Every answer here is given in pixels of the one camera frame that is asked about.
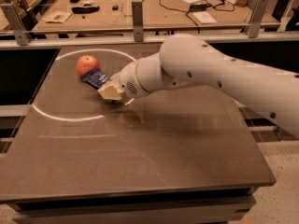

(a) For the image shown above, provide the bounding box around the black power adapter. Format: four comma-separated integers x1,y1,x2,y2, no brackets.
190,3,211,12

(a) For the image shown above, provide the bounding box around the metal bracket post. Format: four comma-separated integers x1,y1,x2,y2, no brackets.
132,0,144,42
0,4,31,46
246,0,269,38

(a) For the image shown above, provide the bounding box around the black handheld device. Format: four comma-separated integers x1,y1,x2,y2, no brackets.
72,6,100,14

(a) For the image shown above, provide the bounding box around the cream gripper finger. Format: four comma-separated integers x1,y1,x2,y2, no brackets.
98,81,123,101

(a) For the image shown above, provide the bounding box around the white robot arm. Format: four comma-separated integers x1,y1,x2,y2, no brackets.
98,34,299,137

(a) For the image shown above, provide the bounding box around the right metal bracket post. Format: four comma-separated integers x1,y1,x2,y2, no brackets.
246,0,269,38

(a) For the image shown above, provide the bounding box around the red apple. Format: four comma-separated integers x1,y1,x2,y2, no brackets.
76,55,100,77

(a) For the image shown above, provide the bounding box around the tan paper envelope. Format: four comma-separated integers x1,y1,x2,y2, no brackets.
43,11,72,23

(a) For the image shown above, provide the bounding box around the middle metal bracket post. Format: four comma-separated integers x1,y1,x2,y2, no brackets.
132,0,144,42

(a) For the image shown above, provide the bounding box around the left metal bracket post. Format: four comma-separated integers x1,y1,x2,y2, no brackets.
0,4,31,46

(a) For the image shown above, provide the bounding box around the black cable on desk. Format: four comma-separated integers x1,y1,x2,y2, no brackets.
159,0,236,27

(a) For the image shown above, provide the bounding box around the blue rxbar blueberry wrapper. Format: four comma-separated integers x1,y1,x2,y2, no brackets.
80,68,110,90

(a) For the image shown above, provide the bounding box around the white paper card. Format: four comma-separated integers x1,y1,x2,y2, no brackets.
193,11,217,24

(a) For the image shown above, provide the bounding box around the small black box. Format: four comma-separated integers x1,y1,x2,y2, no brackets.
112,5,119,10

